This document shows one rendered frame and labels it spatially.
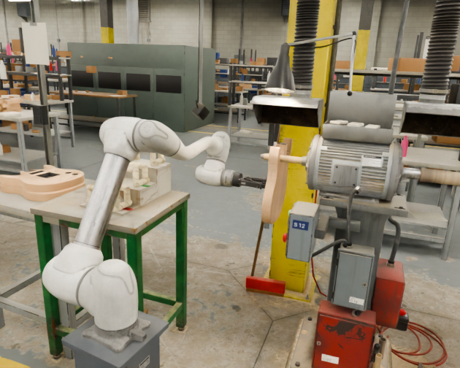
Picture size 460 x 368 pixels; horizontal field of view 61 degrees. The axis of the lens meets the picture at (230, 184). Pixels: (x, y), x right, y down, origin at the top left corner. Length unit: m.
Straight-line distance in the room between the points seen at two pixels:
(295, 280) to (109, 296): 1.90
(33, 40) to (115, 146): 1.78
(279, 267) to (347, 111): 1.57
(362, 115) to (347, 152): 0.22
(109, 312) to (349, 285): 0.99
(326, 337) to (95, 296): 1.04
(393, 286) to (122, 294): 1.15
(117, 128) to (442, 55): 1.31
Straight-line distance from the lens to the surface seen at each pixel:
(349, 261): 1.77
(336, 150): 1.73
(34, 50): 3.28
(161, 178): 2.24
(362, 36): 10.70
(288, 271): 3.07
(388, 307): 1.97
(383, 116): 1.87
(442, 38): 1.83
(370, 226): 1.81
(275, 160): 1.80
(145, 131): 1.54
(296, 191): 2.82
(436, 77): 1.82
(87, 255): 1.57
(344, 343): 1.95
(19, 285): 3.01
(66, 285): 1.57
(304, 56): 1.84
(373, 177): 1.72
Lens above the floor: 1.67
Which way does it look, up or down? 17 degrees down
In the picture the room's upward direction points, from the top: 2 degrees clockwise
